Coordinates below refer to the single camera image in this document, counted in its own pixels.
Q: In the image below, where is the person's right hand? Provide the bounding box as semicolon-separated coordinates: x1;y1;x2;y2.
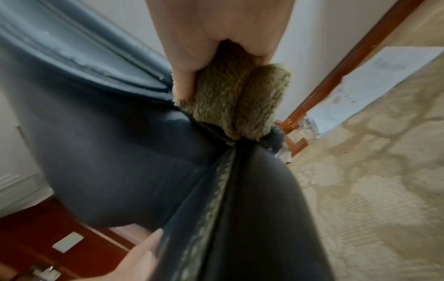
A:
145;0;296;102

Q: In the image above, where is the person's left hand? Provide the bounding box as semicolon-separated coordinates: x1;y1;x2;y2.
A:
76;227;166;281

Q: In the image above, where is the green cleaning cloth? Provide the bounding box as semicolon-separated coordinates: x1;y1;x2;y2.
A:
173;41;292;141

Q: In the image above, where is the black leather chair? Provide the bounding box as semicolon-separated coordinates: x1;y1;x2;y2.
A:
0;0;335;281

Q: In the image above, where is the white door notice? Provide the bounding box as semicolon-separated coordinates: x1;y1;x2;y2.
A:
51;231;86;254

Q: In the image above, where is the wooden luggage rack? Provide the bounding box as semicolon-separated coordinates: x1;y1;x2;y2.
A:
273;118;309;157

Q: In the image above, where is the white paper sheet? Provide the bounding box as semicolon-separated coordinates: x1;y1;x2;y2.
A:
305;46;444;138

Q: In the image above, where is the metal door handle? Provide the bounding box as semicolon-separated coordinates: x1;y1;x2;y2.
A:
31;265;62;281

